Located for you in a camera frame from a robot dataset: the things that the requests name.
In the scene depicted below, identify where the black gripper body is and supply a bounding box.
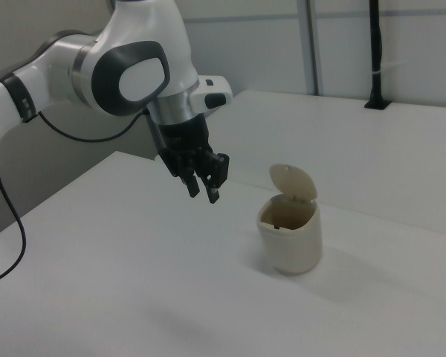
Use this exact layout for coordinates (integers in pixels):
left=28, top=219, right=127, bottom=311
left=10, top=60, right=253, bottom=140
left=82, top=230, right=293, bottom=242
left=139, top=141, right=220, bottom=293
left=156, top=113, right=213, bottom=179

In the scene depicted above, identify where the small cream trash can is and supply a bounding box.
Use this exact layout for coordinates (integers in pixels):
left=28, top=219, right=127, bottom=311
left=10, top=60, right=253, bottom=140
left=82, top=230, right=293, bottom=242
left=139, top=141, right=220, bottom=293
left=256, top=162, right=323, bottom=277

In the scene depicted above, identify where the grey partition post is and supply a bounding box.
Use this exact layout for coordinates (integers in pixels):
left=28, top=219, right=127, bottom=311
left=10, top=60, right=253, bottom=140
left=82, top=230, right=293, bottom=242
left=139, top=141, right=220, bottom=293
left=303, top=0, right=325, bottom=96

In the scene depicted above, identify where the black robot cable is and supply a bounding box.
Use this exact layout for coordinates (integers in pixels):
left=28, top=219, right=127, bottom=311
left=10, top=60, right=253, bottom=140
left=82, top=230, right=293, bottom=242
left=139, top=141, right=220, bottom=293
left=0, top=106, right=165, bottom=287

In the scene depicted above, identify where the black camera stand pole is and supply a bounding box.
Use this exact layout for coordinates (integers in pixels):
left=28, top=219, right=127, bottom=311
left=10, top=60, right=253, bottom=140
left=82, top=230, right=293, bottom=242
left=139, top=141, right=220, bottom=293
left=363, top=0, right=392, bottom=111

